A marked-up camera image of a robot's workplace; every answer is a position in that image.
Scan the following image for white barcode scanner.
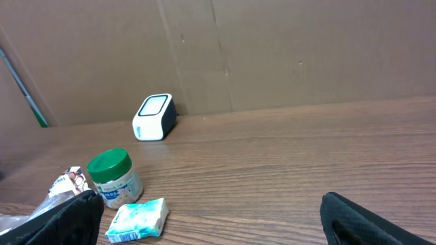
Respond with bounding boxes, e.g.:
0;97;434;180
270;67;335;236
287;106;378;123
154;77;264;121
132;93;178;141

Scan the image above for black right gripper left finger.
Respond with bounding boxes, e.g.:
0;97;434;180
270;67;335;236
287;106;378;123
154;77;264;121
1;190;104;245

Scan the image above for green lidded jar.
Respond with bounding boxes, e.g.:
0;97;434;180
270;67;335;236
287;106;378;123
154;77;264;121
87;148;143;209

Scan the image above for teal tissue pack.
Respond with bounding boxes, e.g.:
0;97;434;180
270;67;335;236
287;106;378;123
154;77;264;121
105;198;169;243

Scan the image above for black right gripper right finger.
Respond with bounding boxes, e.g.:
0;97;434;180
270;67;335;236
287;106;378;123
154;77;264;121
320;192;433;245

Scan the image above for brown white snack bag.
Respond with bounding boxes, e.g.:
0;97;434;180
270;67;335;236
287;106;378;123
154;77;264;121
1;166;89;235

